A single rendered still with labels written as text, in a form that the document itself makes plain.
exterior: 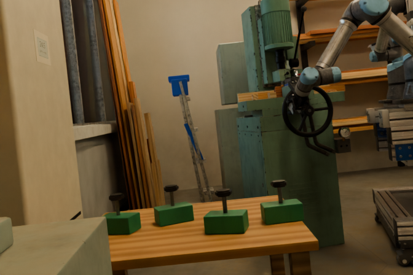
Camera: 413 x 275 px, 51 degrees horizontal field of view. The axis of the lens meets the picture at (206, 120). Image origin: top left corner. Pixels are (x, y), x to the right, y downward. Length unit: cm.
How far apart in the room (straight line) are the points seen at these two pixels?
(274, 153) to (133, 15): 310
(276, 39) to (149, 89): 263
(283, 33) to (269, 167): 80
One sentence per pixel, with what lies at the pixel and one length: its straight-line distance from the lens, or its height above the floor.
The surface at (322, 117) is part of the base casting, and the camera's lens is 263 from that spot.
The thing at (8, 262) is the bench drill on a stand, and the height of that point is 70.
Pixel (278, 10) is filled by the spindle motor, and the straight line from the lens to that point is 270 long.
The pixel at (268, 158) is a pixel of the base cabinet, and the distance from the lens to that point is 252.
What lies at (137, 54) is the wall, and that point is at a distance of 510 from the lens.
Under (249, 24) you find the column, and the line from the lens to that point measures 294.
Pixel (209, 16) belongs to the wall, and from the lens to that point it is 514.
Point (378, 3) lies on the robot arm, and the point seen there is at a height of 127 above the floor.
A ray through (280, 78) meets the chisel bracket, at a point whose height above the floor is 102.
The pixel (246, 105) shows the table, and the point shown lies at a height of 88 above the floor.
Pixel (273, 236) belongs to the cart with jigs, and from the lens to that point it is 115.
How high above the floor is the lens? 85
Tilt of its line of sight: 1 degrees down
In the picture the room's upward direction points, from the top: 6 degrees counter-clockwise
